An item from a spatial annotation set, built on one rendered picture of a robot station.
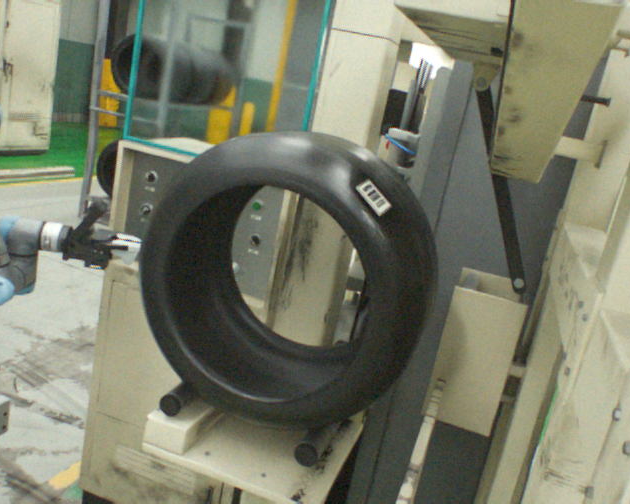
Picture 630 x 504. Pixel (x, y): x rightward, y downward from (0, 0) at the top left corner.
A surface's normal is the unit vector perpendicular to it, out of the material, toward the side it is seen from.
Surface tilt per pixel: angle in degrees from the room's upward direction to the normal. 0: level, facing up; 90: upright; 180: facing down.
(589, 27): 162
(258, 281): 90
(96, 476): 90
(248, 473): 0
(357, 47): 90
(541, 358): 90
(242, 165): 80
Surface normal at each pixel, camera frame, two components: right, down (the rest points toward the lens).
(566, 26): -0.28, 0.96
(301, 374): -0.12, -0.69
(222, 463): 0.19, -0.95
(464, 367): -0.30, 0.18
